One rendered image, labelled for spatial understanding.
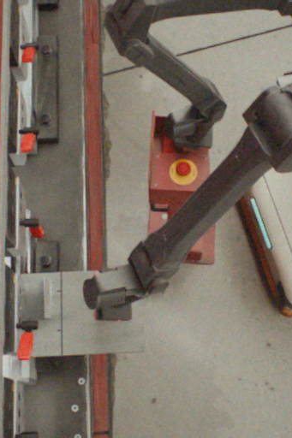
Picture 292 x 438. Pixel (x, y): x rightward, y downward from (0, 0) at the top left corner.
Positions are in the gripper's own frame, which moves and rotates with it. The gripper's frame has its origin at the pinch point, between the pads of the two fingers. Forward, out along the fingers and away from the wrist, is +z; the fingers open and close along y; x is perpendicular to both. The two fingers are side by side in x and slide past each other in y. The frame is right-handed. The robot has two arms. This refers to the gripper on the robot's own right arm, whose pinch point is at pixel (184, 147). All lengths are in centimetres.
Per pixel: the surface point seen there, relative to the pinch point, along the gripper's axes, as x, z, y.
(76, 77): -11.8, -7.3, 32.0
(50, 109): -0.5, -8.7, 37.7
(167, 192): 14.7, -1.5, 4.6
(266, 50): -80, 60, -50
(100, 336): 57, -21, 22
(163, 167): 8.3, -3.4, 6.6
